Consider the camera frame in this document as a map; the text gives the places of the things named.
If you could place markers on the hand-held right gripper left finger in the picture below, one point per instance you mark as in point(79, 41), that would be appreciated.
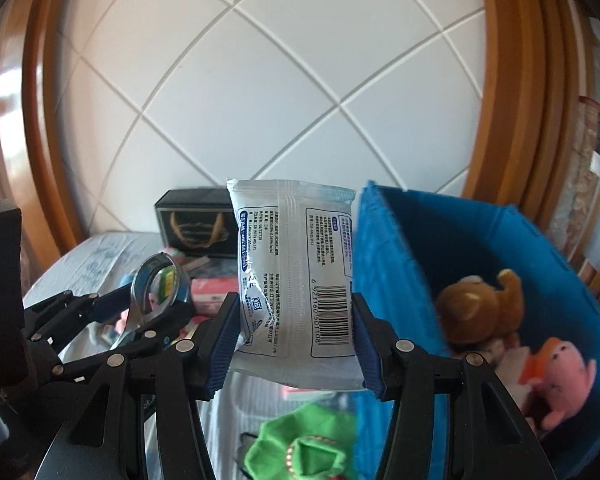
point(225, 345)

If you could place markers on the pink pig plush toy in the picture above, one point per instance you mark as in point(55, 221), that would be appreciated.
point(565, 365)

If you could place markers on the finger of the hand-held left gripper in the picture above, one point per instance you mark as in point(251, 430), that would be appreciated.
point(165, 337)
point(107, 307)

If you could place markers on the brown bear plush toy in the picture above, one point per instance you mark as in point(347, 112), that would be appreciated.
point(480, 305)

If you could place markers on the pink and white box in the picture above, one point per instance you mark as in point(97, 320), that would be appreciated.
point(210, 295)

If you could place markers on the striped bedsheet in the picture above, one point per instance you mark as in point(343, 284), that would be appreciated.
point(105, 255)

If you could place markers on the white plush toy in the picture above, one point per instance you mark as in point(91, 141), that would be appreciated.
point(512, 365)

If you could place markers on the black gift box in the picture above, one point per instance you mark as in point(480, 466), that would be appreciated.
point(190, 225)

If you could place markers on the small pink packet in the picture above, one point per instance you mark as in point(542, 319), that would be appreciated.
point(180, 260)

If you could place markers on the green yellow box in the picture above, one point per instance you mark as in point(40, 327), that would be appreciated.
point(164, 282)

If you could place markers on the metal tongs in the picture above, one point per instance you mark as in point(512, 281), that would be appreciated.
point(135, 310)

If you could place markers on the wooden headboard frame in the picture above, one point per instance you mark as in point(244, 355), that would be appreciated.
point(510, 85)

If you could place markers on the white wipes packet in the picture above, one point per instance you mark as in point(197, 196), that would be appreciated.
point(290, 270)

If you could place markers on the green plush toy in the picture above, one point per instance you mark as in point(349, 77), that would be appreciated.
point(280, 435)

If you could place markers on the blue fabric storage bin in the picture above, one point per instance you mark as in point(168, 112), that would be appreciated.
point(395, 270)

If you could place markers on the patterned fabric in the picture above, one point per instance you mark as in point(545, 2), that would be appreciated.
point(590, 160)

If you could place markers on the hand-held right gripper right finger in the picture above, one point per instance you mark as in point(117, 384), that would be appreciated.
point(365, 345)

